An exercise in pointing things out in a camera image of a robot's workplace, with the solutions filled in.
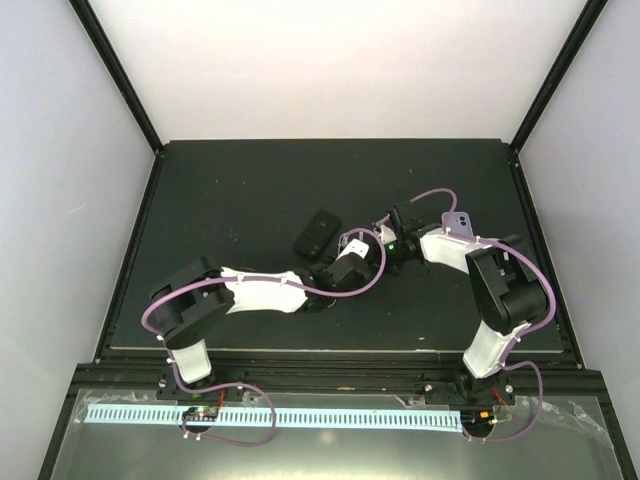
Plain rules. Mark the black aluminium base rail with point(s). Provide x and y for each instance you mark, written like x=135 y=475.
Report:
x=406 y=379

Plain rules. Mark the left controller board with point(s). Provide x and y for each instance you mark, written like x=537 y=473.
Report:
x=198 y=414

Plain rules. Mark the controller board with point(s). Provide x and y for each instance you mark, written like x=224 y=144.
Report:
x=198 y=414
x=482 y=417

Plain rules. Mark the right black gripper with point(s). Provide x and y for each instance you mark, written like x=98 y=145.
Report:
x=394 y=269

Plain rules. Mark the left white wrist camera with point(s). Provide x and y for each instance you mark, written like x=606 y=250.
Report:
x=353 y=246

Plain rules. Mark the white slotted cable duct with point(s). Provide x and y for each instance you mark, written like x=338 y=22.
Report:
x=264 y=417

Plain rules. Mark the black cased phone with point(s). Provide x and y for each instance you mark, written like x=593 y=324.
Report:
x=317 y=235

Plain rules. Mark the black frame post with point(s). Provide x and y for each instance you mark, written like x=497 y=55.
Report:
x=89 y=20
x=572 y=45

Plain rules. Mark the right black frame post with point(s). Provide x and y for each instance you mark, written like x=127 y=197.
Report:
x=572 y=45

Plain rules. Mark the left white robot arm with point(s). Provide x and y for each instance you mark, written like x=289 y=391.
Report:
x=182 y=312

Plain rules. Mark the lilac phone case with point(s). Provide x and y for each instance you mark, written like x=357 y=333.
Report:
x=457 y=222

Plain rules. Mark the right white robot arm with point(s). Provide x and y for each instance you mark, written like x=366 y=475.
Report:
x=513 y=297

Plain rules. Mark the left black frame post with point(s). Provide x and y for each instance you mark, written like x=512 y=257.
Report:
x=89 y=20

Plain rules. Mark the right controller board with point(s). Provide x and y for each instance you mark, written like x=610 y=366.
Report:
x=482 y=417

